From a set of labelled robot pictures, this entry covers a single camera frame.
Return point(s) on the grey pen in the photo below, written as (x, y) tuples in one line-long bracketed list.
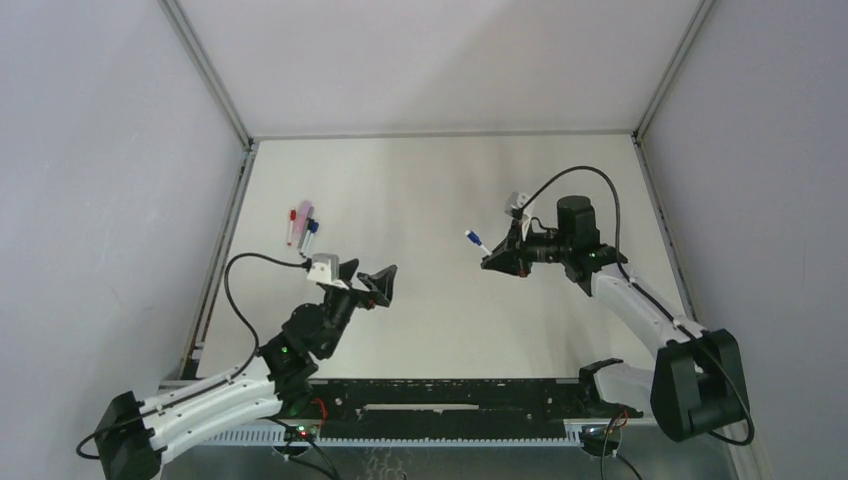
[(303, 233)]

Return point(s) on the white pen blue end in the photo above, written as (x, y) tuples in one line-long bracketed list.
[(307, 243)]

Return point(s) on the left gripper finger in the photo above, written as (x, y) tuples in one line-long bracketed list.
[(379, 286), (348, 269)]

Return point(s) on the blue pen cap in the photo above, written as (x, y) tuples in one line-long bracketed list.
[(473, 237)]

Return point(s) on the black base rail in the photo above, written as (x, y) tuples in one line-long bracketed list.
[(452, 410)]

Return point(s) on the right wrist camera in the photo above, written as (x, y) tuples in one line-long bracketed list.
[(519, 207)]

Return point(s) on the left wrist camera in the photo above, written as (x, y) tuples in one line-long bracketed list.
[(324, 269)]

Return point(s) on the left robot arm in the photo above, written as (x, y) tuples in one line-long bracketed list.
[(136, 437)]

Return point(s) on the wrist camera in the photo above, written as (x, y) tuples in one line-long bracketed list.
[(324, 269), (519, 207)]

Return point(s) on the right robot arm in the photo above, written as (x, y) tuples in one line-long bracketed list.
[(696, 385)]

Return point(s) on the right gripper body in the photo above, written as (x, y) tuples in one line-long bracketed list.
[(519, 245)]

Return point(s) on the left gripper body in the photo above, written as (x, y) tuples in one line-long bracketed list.
[(361, 290)]

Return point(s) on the aluminium frame rails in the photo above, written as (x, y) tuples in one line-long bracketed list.
[(272, 431)]

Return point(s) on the white pen red end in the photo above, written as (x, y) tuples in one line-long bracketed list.
[(290, 232)]

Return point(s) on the pink highlighter pen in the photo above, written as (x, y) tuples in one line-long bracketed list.
[(302, 217)]

